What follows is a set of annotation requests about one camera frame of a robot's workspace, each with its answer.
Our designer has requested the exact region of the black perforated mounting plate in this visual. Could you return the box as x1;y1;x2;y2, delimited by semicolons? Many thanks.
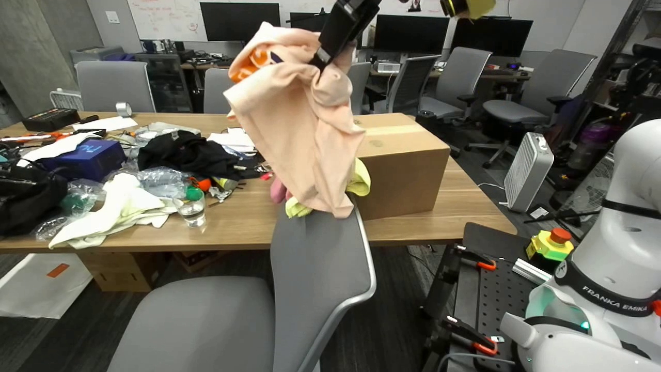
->
422;223;531;372

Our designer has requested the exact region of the peach orange shirt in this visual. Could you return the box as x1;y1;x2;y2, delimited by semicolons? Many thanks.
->
224;21;367;217

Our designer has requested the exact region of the black clothing pile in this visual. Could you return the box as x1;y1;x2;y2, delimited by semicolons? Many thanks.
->
139;131;265;180

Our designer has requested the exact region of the pink cloth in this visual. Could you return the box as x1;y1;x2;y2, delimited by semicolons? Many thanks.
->
269;177;288;202

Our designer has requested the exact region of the grey chair behind table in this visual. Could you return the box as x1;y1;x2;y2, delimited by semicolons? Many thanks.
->
202;68;233;113

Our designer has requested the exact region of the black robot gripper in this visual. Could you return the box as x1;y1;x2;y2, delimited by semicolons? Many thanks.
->
313;0;381;68

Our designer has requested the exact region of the white cloth on table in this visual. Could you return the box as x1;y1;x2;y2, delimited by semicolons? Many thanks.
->
48;173;177;250

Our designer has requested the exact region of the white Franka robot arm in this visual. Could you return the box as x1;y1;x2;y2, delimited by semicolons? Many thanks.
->
500;117;661;372

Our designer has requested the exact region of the black bag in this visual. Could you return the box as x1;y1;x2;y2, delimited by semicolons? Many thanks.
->
0;163;68;236

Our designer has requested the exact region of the lime green shirt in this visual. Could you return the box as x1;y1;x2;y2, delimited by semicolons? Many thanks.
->
286;159;372;220

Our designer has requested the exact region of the grey chair far left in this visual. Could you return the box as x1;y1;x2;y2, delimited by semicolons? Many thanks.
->
74;60;155;112

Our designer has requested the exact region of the black computer monitor left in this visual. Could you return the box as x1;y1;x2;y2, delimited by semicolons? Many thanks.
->
200;2;281;42

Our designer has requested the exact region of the blue box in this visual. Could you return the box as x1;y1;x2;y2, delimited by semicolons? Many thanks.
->
40;138;127;182

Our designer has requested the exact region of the grey chair far right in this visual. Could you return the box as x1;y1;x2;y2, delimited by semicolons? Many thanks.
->
468;49;593;168

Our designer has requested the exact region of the red emergency stop button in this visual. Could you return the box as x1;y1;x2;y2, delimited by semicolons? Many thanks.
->
527;227;575;263

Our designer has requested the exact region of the grey mesh office chair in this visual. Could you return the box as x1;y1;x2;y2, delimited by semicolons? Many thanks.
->
107;214;377;372

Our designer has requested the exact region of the brown cardboard box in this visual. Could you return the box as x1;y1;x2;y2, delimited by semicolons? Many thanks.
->
356;113;451;220

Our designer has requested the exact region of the white space heater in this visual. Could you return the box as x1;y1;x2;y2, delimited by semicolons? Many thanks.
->
505;133;555;214

